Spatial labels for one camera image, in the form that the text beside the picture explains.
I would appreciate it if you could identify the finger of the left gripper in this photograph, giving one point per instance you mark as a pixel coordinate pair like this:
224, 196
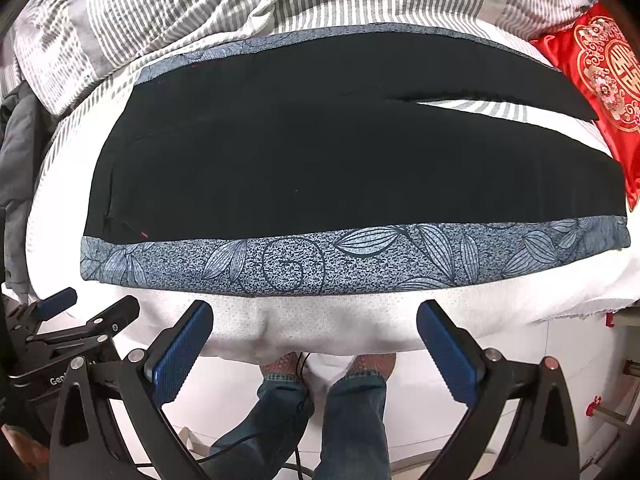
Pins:
52, 306
111, 321

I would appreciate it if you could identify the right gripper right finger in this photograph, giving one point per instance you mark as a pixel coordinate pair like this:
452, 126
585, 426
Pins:
542, 441

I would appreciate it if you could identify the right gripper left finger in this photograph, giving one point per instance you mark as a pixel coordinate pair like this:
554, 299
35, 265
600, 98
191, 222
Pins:
86, 442

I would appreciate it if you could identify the black blue patterned garment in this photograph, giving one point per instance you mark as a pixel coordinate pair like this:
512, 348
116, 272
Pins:
347, 160

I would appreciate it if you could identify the right jeans leg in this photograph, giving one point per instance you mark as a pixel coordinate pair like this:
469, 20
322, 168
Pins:
354, 443

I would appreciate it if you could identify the grey padded jacket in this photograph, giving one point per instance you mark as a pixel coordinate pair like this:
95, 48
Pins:
26, 130

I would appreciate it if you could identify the white bed mattress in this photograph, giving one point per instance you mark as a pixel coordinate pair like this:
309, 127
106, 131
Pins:
258, 329

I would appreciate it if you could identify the grey striped duvet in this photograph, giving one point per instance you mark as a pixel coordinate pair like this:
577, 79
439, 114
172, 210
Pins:
65, 48

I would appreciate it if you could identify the red embroidered pillow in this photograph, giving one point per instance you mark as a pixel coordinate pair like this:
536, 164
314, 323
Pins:
596, 56

